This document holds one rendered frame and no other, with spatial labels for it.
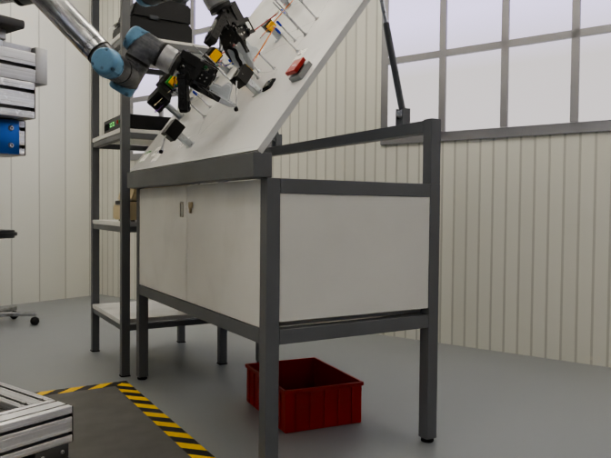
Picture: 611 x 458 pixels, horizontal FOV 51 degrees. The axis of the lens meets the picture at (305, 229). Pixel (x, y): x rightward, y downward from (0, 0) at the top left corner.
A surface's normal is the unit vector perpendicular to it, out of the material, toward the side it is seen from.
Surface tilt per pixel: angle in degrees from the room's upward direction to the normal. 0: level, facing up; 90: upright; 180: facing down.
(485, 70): 90
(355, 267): 90
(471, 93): 90
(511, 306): 90
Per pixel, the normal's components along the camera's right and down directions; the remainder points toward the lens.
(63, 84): 0.80, 0.03
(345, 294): 0.51, 0.03
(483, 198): -0.60, 0.02
